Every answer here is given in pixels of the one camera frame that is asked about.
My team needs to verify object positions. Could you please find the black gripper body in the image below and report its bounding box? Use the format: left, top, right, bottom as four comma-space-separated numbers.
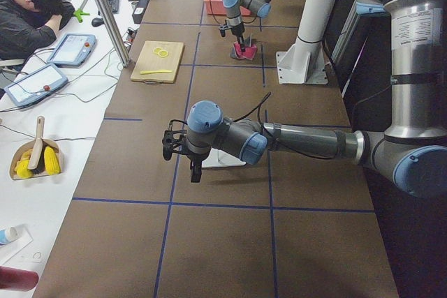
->
186, 149, 210, 174

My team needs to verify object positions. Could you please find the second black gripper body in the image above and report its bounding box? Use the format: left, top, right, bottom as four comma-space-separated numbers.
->
226, 15, 244, 38

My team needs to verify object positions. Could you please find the grey and pink cloth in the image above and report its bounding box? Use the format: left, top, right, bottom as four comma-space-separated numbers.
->
230, 35, 258, 61

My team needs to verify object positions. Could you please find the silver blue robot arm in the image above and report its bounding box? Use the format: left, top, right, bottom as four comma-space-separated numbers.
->
180, 0, 446, 198

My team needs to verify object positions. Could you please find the white rectangular tray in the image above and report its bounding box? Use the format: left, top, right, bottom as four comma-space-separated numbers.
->
202, 149, 246, 168

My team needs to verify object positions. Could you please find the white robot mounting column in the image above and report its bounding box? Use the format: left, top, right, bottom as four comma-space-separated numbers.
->
276, 0, 335, 84

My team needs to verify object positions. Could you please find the front lemon slice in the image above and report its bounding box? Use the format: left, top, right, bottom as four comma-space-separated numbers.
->
158, 50, 169, 58

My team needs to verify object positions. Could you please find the bamboo cutting board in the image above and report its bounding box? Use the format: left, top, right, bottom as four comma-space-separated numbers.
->
131, 40, 184, 84

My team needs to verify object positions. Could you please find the black power adapter box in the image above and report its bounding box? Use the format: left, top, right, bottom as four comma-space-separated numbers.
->
132, 0, 149, 24

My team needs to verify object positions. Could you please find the yellow plastic knife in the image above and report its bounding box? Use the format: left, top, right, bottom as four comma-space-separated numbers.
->
140, 69, 173, 75

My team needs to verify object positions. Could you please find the black computer mouse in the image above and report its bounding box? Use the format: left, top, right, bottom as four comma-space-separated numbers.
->
91, 17, 104, 27

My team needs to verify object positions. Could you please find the right yellow corn toy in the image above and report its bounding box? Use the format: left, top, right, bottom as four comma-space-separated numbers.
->
44, 146, 61, 175

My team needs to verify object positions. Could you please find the yellow corn toy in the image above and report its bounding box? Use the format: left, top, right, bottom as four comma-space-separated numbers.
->
44, 146, 61, 175
15, 149, 34, 179

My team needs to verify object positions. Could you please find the wooden hand brush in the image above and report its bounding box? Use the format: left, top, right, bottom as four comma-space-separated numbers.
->
28, 116, 45, 175

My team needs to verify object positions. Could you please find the green plastic toy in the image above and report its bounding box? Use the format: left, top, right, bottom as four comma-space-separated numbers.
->
73, 8, 89, 23

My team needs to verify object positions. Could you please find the upper teach pendant tablet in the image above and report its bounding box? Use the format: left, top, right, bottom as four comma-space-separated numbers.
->
47, 33, 96, 68

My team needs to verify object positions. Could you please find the teach pendant tablet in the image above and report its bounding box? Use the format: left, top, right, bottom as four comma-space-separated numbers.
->
47, 33, 96, 68
4, 64, 68, 107

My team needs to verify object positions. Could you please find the lower teach pendant tablet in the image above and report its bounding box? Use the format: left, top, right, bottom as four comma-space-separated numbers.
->
4, 64, 68, 107

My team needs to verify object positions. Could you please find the left yellow corn toy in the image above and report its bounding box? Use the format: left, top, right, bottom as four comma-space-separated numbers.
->
15, 149, 34, 179

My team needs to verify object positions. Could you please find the wooden dustpan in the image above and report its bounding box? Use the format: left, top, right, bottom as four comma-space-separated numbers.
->
9, 137, 66, 181

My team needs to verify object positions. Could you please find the white blue paper cup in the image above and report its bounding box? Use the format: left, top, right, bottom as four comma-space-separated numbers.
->
0, 227, 19, 246

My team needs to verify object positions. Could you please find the red cylinder object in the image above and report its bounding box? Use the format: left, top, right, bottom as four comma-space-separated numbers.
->
1, 267, 39, 292

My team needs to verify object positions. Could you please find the person in black jacket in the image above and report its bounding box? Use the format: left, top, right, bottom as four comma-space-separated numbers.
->
1, 0, 75, 61

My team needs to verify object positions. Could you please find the aluminium frame post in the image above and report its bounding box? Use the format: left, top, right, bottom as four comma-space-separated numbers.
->
95, 0, 131, 68

